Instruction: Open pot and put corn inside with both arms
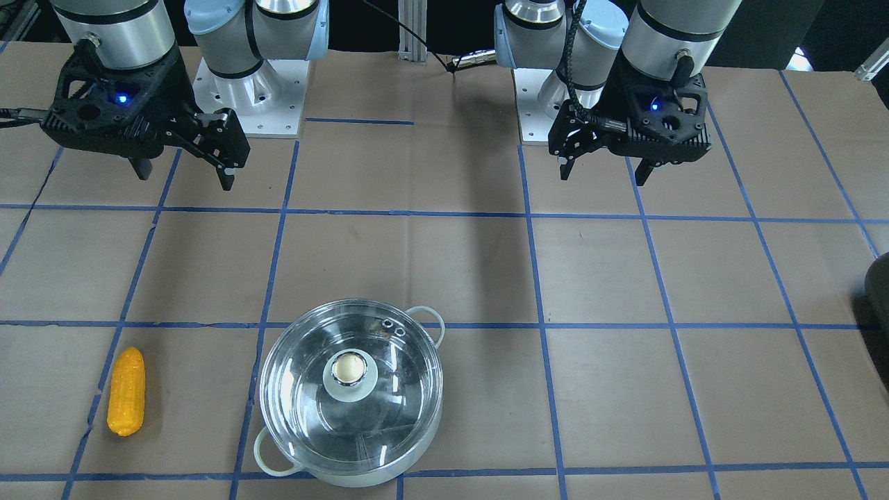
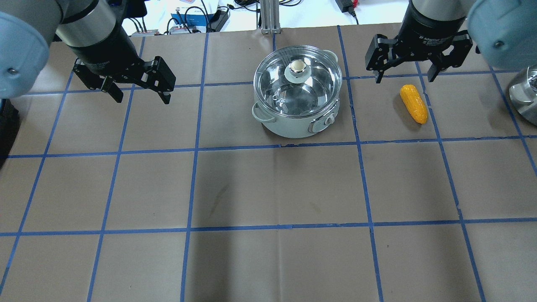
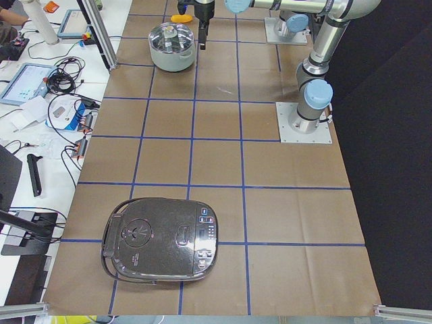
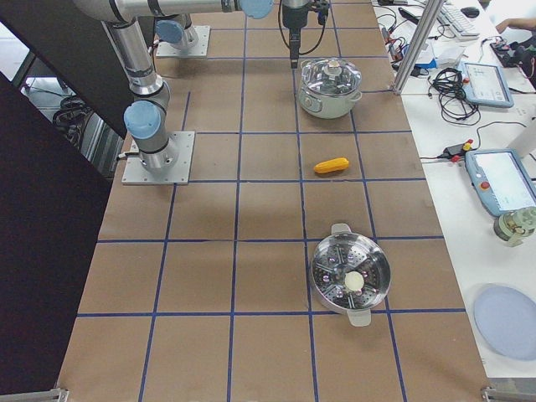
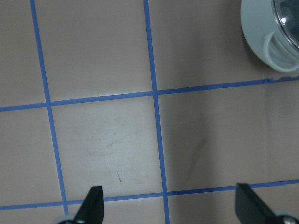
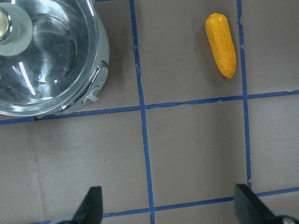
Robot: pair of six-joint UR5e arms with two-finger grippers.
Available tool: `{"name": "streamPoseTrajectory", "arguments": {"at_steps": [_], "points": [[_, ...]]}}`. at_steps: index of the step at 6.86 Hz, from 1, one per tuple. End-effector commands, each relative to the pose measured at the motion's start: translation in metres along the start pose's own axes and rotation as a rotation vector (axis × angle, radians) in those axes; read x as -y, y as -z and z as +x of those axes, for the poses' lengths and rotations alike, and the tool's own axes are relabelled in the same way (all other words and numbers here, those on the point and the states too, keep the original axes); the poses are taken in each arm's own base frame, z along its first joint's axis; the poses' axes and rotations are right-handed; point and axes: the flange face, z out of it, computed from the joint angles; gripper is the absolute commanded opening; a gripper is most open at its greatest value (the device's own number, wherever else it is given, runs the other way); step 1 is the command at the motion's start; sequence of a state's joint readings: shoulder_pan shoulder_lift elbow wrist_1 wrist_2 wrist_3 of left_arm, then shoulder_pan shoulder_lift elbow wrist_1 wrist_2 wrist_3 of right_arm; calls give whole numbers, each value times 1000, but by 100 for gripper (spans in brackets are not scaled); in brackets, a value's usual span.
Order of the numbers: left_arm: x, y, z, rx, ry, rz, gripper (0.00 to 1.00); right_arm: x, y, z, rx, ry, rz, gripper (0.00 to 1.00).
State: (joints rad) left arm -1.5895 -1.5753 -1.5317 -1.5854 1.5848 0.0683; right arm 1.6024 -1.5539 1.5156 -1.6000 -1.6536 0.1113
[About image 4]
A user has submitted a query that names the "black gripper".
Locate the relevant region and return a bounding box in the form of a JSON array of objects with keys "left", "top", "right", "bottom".
[{"left": 281, "top": 0, "right": 329, "bottom": 69}]

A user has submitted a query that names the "glass pot lid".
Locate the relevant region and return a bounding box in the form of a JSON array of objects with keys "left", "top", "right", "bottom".
[{"left": 301, "top": 58, "right": 362, "bottom": 96}]

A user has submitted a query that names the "white electric cooking pot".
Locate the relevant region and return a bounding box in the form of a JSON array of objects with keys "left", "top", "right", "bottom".
[{"left": 298, "top": 76, "right": 363, "bottom": 120}]

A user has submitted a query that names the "yellow corn cob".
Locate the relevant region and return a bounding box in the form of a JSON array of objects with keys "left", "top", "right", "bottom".
[{"left": 313, "top": 157, "right": 350, "bottom": 174}]

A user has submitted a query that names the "white keyboard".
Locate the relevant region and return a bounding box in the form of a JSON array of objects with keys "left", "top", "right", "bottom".
[{"left": 437, "top": 3, "right": 480, "bottom": 41}]

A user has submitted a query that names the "black computer mouse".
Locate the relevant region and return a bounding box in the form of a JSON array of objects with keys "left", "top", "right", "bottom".
[{"left": 460, "top": 7, "right": 480, "bottom": 18}]

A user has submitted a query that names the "far teach pendant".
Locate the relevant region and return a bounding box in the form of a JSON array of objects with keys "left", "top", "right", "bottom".
[{"left": 459, "top": 61, "right": 514, "bottom": 108}]

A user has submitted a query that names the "teach pendant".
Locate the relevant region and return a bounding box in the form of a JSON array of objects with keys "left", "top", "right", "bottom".
[
  {"left": 459, "top": 61, "right": 514, "bottom": 108},
  {"left": 464, "top": 148, "right": 535, "bottom": 217}
]

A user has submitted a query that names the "black power adapter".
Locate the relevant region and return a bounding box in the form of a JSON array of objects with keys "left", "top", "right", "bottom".
[{"left": 439, "top": 143, "right": 466, "bottom": 160}]

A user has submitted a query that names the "steel steamer basket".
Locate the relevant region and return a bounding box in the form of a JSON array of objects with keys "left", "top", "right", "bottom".
[{"left": 309, "top": 223, "right": 391, "bottom": 327}]

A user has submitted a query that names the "white steamed bun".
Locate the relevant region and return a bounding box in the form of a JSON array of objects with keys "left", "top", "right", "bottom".
[{"left": 344, "top": 271, "right": 364, "bottom": 291}]

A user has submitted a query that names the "near teach pendant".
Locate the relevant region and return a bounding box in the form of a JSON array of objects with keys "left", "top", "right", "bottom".
[{"left": 464, "top": 148, "right": 535, "bottom": 217}]

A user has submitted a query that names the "black side panel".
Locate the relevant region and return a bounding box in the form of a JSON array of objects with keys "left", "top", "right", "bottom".
[{"left": 1, "top": 1, "right": 132, "bottom": 394}]

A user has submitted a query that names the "light blue plate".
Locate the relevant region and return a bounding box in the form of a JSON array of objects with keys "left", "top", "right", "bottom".
[{"left": 473, "top": 286, "right": 535, "bottom": 361}]

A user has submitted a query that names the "aluminium frame post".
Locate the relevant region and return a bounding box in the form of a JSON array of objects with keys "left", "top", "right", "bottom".
[{"left": 391, "top": 0, "right": 443, "bottom": 95}]

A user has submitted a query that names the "black coiled cable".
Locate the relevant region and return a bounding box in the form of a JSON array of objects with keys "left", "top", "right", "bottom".
[{"left": 427, "top": 68, "right": 482, "bottom": 124}]

